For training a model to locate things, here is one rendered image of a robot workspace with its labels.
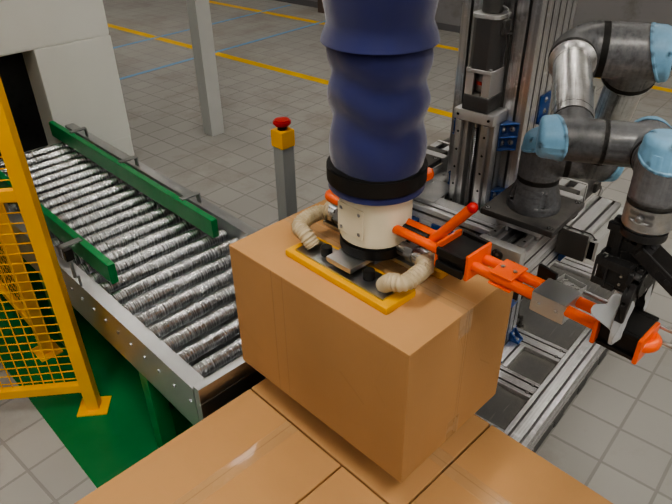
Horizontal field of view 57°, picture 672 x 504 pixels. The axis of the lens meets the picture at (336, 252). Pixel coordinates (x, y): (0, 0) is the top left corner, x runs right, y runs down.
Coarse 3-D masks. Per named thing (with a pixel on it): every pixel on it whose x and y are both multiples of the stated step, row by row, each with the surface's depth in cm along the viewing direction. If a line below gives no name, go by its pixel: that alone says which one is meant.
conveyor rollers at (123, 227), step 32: (0, 160) 329; (32, 160) 331; (64, 160) 333; (64, 192) 302; (96, 192) 297; (128, 192) 297; (96, 224) 272; (128, 224) 272; (160, 224) 273; (128, 256) 257; (192, 256) 249; (224, 256) 249; (128, 288) 232; (160, 288) 231; (192, 288) 231; (224, 288) 231; (224, 320) 220; (192, 352) 203; (224, 352) 202
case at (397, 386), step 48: (240, 240) 160; (288, 240) 160; (336, 240) 160; (240, 288) 164; (288, 288) 146; (336, 288) 142; (432, 288) 142; (480, 288) 141; (240, 336) 176; (288, 336) 155; (336, 336) 139; (384, 336) 128; (432, 336) 128; (480, 336) 145; (288, 384) 166; (336, 384) 148; (384, 384) 133; (432, 384) 136; (480, 384) 157; (336, 432) 157; (384, 432) 141; (432, 432) 146
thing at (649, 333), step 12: (636, 312) 109; (600, 324) 108; (636, 324) 106; (648, 324) 106; (600, 336) 109; (624, 336) 106; (636, 336) 104; (648, 336) 104; (612, 348) 108; (624, 348) 107; (636, 348) 103; (636, 360) 104
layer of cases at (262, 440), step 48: (192, 432) 175; (240, 432) 174; (288, 432) 174; (480, 432) 173; (144, 480) 161; (192, 480) 161; (240, 480) 161; (288, 480) 161; (336, 480) 161; (384, 480) 160; (432, 480) 161; (480, 480) 160; (528, 480) 160; (576, 480) 160
